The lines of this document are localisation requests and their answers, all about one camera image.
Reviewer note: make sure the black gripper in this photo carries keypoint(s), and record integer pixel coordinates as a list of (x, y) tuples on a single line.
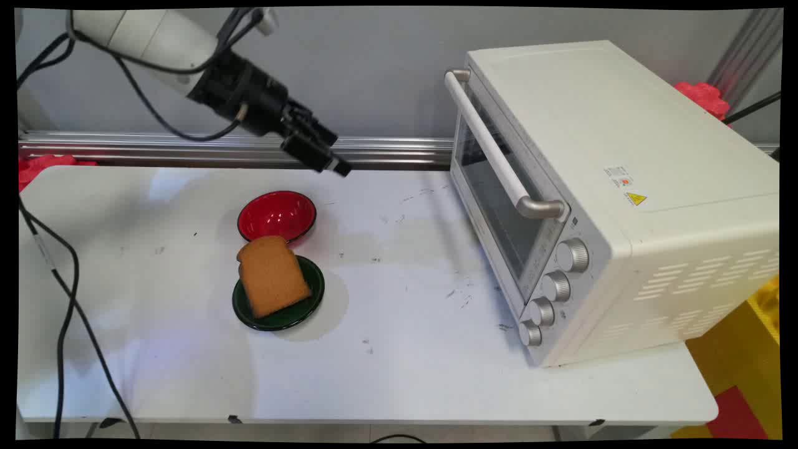
[(243, 93)]

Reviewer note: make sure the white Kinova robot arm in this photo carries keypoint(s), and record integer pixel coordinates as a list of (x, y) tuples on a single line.
[(149, 37)]

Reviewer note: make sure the red bowl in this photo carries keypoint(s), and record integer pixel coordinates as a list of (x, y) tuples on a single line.
[(276, 215)]

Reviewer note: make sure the brown bread slice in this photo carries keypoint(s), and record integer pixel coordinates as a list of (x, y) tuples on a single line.
[(271, 274)]

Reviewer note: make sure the dark green plate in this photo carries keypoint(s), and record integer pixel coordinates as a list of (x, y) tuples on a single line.
[(312, 290)]

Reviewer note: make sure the red plastic object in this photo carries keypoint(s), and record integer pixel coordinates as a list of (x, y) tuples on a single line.
[(43, 167), (704, 98)]

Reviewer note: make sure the silver oven knob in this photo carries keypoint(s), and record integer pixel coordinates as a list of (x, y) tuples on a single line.
[(572, 255), (542, 312), (530, 333), (555, 287)]

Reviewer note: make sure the white label sticker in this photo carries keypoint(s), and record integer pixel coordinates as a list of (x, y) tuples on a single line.
[(618, 176)]

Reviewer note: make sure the white toaster oven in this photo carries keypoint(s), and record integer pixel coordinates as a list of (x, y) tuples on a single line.
[(623, 156)]

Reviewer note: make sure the yellow warning sticker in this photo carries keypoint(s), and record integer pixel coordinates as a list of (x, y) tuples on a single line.
[(636, 199)]

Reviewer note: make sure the yellow foam floor mat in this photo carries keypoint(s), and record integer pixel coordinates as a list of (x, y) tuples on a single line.
[(739, 349)]

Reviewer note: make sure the red foam floor tile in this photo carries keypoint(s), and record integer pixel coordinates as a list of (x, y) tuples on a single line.
[(739, 415)]

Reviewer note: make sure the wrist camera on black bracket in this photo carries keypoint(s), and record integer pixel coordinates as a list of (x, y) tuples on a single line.
[(267, 22)]

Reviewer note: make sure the aluminium rail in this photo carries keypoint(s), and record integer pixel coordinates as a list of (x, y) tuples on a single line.
[(156, 149)]

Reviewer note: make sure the aluminium frame post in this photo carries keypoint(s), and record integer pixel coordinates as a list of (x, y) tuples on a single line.
[(748, 56)]

